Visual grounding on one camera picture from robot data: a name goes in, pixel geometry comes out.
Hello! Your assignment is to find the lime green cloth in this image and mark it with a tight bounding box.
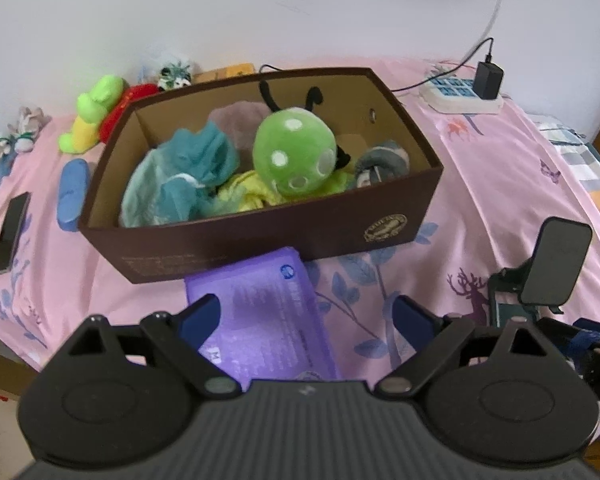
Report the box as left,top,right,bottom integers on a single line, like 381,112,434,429
309,169,355,198

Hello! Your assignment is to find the grey sock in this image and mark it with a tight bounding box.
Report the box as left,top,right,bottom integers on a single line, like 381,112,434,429
355,140,411,188

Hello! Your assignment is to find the green bug plush toy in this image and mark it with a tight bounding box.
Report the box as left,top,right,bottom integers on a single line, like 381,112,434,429
252,80,351,202

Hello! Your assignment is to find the purple tissue pack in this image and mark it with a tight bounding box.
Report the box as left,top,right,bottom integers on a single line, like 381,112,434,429
185,247,340,388

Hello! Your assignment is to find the dark green phone stand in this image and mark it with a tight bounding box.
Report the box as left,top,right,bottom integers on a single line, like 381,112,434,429
488,217,593,327

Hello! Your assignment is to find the brown cardboard box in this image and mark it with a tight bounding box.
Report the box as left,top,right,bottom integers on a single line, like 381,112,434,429
79,67,443,284

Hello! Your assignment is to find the pink floral bedsheet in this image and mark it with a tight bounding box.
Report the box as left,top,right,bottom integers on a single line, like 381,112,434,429
0,61,600,382

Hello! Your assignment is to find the teal cloth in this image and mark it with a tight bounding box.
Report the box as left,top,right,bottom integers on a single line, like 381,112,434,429
119,122,239,228

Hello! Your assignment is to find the yellow towel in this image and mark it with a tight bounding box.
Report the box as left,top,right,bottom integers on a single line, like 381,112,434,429
215,170,285,214

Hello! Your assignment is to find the blue oval case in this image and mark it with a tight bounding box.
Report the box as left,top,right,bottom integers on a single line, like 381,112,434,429
56,158,91,232

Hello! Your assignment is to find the black phone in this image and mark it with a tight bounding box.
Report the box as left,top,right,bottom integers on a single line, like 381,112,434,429
0,192,31,274

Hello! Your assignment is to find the pink plush toy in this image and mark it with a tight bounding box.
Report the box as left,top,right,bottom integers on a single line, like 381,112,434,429
208,101,271,154

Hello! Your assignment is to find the red plush toy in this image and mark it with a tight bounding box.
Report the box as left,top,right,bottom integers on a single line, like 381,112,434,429
98,84,160,144

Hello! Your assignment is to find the white power strip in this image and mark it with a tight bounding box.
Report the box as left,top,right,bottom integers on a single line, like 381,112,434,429
419,75,504,115

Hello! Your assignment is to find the neon green plush toy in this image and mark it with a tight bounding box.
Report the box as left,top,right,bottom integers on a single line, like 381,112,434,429
58,75,125,155

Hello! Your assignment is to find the black white panda plush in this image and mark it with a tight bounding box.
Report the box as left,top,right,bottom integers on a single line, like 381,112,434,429
157,62,192,91

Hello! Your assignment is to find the black power adapter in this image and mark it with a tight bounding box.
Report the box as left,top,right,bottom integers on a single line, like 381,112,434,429
472,62,504,101

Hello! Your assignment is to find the yellow cardboard box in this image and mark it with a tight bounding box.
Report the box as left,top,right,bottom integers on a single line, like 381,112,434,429
192,63,256,84

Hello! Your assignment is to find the white knotted rope toy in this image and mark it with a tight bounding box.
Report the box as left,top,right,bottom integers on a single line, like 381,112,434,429
0,106,50,162

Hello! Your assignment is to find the black cable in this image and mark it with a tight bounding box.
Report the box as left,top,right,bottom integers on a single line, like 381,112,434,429
258,36,496,97

